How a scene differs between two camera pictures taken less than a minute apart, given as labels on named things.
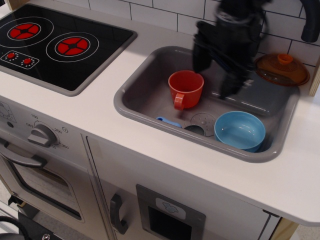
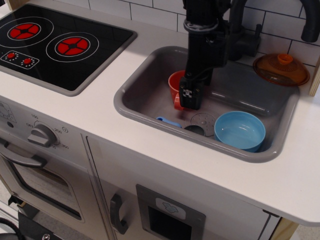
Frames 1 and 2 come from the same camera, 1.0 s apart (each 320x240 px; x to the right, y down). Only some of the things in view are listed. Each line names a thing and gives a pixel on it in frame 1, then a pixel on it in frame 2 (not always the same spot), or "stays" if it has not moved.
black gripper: x=237 y=32 to x=208 y=46
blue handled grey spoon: x=169 y=121 stays
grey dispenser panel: x=163 y=219 stays
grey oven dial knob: x=43 y=135 stays
